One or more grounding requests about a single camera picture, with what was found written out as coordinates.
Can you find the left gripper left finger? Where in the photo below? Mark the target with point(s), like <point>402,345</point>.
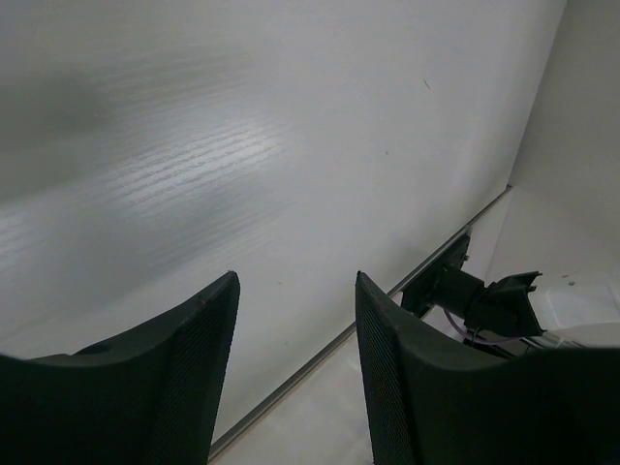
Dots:
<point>148,395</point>

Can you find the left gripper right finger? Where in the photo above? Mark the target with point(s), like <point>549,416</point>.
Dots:
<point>432,400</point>

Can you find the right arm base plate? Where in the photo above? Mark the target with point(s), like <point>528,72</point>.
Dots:
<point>418,292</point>

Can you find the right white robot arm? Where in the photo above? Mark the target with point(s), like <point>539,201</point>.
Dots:
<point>578,308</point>

